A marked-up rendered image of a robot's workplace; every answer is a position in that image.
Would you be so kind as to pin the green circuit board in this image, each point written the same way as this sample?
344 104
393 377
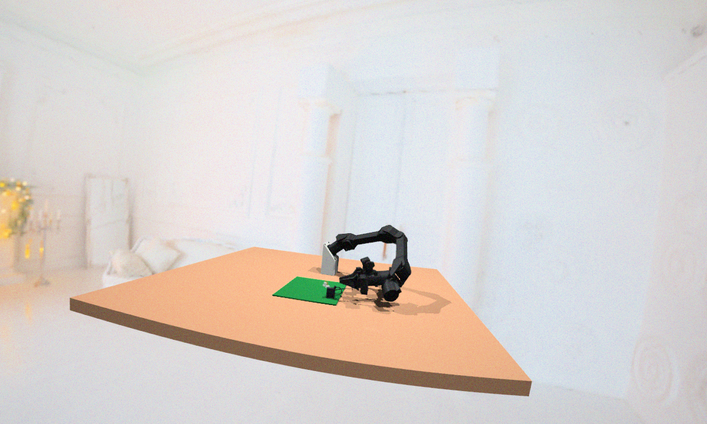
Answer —
310 290

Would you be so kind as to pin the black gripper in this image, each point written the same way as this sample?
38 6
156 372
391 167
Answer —
358 279

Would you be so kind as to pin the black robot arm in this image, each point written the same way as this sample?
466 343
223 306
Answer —
392 279

